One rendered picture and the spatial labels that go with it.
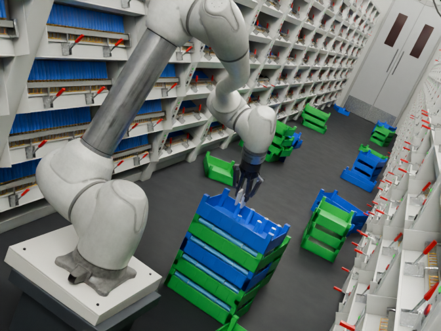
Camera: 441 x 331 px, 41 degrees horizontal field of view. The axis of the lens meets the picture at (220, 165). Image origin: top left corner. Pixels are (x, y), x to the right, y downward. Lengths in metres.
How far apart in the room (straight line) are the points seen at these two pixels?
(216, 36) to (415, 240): 0.72
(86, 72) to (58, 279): 0.90
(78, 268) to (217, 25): 0.74
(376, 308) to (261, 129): 0.76
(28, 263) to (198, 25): 0.78
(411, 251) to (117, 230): 0.75
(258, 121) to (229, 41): 0.48
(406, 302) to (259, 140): 1.01
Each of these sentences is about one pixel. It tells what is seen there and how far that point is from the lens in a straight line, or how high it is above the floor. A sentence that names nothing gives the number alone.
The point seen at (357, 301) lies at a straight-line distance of 2.12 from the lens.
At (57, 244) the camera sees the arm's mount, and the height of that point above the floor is 0.25.
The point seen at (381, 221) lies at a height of 0.41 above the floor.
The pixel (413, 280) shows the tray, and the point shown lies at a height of 0.73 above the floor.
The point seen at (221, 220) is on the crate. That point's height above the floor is 0.35.
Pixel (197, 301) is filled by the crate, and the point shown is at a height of 0.02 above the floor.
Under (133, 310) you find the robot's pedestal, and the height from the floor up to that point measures 0.20.
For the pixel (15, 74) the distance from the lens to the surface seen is 1.86.
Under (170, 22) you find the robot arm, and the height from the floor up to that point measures 0.96.
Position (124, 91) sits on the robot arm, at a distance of 1.70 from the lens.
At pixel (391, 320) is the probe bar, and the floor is 0.57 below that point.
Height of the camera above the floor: 1.11
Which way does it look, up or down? 16 degrees down
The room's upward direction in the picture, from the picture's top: 24 degrees clockwise
